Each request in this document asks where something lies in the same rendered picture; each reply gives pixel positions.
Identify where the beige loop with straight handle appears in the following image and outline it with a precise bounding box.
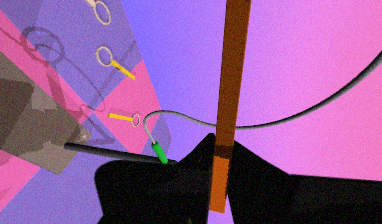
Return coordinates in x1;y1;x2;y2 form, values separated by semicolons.
85;0;111;25

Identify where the grey loop with yellow handle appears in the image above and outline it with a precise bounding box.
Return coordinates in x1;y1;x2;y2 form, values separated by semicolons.
107;113;140;127
95;46;135;80

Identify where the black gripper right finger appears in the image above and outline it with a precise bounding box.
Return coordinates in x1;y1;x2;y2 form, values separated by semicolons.
227;140;382;224

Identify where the grey loop with orange handle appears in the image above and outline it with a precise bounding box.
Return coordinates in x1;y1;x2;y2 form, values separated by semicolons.
209;0;252;214

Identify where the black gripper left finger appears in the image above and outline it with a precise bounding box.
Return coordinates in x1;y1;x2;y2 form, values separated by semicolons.
94;133;215;224

